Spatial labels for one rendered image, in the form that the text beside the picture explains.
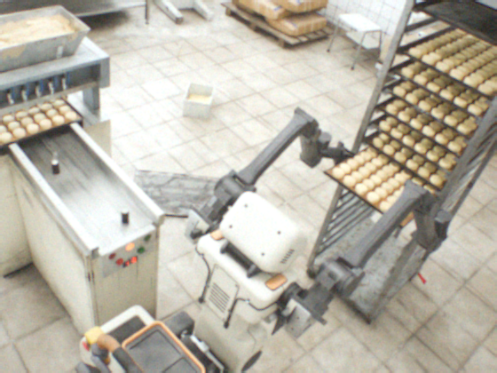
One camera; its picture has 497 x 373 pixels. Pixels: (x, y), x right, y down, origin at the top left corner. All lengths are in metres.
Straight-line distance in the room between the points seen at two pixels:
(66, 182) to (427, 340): 2.12
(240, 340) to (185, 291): 1.16
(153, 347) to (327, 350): 1.38
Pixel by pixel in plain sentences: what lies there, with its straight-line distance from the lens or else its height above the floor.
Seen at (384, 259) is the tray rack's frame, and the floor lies 0.15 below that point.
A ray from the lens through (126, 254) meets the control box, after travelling 1.85.
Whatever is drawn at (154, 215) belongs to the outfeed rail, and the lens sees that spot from 1.84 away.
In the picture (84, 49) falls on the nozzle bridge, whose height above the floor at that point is 1.18.
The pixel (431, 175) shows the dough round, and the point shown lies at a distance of 2.17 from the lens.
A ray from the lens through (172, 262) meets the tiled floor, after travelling 2.82.
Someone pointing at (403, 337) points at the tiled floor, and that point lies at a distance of 2.89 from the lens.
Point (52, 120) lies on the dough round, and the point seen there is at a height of 0.92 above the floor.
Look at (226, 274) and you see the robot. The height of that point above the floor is 1.15.
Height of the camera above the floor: 2.21
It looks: 41 degrees down
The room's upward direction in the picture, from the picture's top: 12 degrees clockwise
